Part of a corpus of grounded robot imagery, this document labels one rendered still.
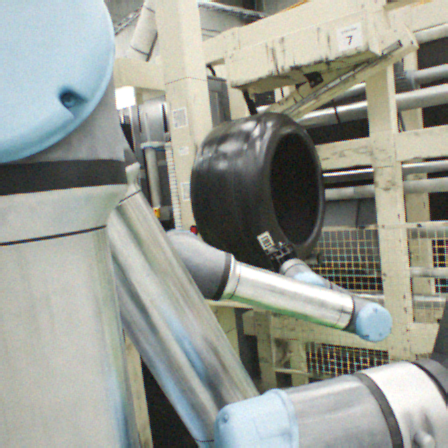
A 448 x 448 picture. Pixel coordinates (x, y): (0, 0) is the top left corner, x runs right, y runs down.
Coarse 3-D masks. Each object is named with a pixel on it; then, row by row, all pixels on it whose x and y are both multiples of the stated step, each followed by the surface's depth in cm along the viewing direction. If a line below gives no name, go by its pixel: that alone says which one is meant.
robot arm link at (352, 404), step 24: (312, 384) 31; (336, 384) 31; (360, 384) 30; (240, 408) 29; (264, 408) 29; (288, 408) 28; (312, 408) 28; (336, 408) 28; (360, 408) 29; (384, 408) 29; (216, 432) 30; (240, 432) 27; (264, 432) 27; (288, 432) 27; (312, 432) 27; (336, 432) 27; (360, 432) 28; (384, 432) 28
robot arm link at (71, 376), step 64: (0, 0) 18; (64, 0) 19; (0, 64) 18; (64, 64) 18; (0, 128) 18; (64, 128) 19; (0, 192) 19; (64, 192) 20; (0, 256) 21; (64, 256) 22; (0, 320) 21; (64, 320) 22; (0, 384) 21; (64, 384) 22; (128, 384) 26
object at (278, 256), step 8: (288, 240) 120; (272, 248) 121; (280, 248) 118; (288, 248) 120; (272, 256) 118; (280, 256) 112; (288, 256) 112; (296, 256) 118; (272, 264) 118; (280, 264) 118
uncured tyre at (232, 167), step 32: (224, 128) 156; (256, 128) 146; (288, 128) 156; (224, 160) 145; (256, 160) 141; (288, 160) 187; (192, 192) 152; (224, 192) 144; (256, 192) 140; (288, 192) 193; (320, 192) 176; (224, 224) 147; (256, 224) 142; (288, 224) 190; (320, 224) 174; (256, 256) 150
